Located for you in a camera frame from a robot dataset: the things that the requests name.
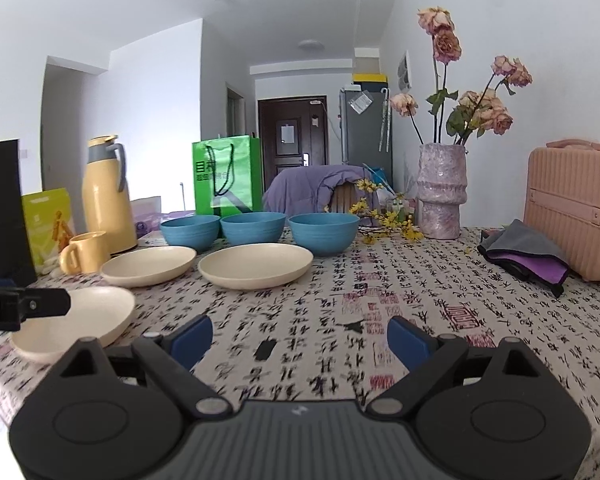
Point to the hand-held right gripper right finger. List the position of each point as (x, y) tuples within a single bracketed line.
[(407, 342)]

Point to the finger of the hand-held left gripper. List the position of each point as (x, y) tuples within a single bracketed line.
[(47, 302)]

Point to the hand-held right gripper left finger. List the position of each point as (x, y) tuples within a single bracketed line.
[(195, 340)]

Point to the cream plate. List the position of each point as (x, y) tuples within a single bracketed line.
[(147, 266), (85, 330), (255, 266)]

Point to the blue bowl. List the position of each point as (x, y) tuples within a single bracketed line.
[(324, 239), (190, 236), (252, 232)]

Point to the yellow mug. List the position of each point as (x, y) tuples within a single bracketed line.
[(91, 255)]

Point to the yellow-green snack packet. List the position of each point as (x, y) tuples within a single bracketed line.
[(45, 230)]

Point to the black paper bag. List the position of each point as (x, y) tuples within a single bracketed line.
[(0, 210)]

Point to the yellow thermos jug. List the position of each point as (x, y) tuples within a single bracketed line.
[(107, 200)]

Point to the yellow flower sprig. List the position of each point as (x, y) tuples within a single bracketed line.
[(392, 220)]

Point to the purple plastic packet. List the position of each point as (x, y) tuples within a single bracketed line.
[(147, 222)]

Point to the red flat box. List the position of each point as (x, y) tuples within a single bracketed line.
[(490, 233)]

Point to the grey and purple cloth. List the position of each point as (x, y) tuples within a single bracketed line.
[(525, 247)]

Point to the pink textured vase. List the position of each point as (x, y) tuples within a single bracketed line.
[(440, 190)]

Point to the wooden chair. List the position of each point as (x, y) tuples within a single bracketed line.
[(344, 197)]

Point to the blue plastic bag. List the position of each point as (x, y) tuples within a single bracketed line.
[(376, 174)]

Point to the green paper bag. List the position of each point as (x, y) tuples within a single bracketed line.
[(230, 170)]

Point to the purple jacket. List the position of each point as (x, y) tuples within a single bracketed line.
[(300, 185)]

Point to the dark brown door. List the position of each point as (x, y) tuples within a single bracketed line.
[(290, 165)]

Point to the grey refrigerator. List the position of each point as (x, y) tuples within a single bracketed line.
[(362, 142)]

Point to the pink ribbed case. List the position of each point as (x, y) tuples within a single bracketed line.
[(570, 210)]

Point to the grey interior door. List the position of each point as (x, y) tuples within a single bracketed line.
[(234, 110)]

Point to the yellow and blue box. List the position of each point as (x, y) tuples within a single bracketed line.
[(370, 80)]

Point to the cream box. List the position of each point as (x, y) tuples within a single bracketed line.
[(367, 60)]

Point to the dried pink roses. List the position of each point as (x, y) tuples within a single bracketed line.
[(447, 47)]

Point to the round ceiling lamp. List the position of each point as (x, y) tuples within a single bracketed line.
[(310, 45)]

